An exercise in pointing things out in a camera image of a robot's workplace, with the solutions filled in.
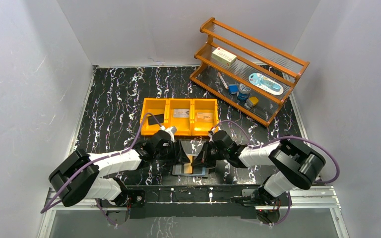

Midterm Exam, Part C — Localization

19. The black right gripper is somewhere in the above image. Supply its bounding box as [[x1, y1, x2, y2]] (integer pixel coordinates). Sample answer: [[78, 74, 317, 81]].
[[191, 140, 229, 167]]

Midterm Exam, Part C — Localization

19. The grey card holder wallet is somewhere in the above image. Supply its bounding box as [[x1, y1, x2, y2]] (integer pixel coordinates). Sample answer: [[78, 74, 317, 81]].
[[172, 164, 208, 178]]

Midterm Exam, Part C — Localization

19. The orange credit card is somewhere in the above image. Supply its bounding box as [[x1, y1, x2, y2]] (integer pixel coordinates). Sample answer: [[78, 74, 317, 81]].
[[181, 163, 193, 175]]

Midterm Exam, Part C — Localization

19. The yellow plastic triple bin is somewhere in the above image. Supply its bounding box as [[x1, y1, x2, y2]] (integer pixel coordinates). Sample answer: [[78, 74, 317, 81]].
[[140, 98, 220, 136]]

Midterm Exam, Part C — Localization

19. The orange wooden shelf rack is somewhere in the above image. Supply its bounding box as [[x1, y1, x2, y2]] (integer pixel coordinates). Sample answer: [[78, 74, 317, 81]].
[[190, 17, 310, 126]]

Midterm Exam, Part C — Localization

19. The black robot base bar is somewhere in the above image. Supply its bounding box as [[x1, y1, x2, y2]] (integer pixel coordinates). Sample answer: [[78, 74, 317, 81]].
[[127, 185, 280, 223]]

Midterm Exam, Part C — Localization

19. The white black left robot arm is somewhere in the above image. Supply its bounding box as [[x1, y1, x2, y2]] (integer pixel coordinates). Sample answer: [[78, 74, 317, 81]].
[[49, 129, 190, 207]]

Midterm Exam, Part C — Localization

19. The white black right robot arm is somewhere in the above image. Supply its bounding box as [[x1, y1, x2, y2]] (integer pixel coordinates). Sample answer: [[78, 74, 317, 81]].
[[191, 130, 326, 205]]

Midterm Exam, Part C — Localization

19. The black card in bin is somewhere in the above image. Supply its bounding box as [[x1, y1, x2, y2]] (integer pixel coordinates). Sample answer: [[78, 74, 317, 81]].
[[147, 114, 164, 125]]

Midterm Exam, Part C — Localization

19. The tan card in bin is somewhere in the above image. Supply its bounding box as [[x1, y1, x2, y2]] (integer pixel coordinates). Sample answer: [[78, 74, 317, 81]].
[[195, 112, 214, 122]]

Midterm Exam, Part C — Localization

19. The silver card in bin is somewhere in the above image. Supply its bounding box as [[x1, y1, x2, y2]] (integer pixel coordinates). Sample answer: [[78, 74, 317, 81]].
[[173, 109, 190, 119]]

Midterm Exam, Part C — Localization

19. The yellow grey eraser block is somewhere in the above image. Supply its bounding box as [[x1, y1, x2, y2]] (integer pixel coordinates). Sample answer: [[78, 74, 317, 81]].
[[245, 97, 259, 109]]

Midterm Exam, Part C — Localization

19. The small blue block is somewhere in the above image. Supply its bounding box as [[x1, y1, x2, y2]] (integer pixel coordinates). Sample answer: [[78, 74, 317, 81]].
[[228, 84, 238, 95]]

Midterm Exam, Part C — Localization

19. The blue and white round tin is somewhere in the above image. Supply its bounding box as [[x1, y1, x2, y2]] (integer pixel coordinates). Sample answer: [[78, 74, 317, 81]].
[[237, 83, 252, 101]]

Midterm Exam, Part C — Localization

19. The white pen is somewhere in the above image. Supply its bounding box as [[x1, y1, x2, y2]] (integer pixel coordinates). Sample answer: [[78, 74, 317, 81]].
[[217, 72, 229, 90]]

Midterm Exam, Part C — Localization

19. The blue razor blister pack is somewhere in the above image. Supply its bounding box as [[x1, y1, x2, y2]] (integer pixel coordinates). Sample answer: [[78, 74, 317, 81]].
[[248, 73, 284, 96]]

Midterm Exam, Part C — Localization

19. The white box with red label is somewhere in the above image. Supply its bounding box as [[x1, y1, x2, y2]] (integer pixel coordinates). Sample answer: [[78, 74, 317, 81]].
[[211, 47, 237, 66]]

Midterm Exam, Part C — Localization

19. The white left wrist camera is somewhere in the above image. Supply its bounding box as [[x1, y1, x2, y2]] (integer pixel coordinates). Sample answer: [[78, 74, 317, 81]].
[[160, 126, 177, 142]]

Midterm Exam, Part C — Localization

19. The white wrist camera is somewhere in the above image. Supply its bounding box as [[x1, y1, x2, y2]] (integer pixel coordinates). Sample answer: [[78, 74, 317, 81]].
[[160, 126, 177, 142], [208, 126, 218, 138]]

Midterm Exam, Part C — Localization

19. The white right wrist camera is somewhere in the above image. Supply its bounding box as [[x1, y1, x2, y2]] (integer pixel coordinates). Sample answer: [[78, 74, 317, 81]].
[[208, 126, 218, 138]]

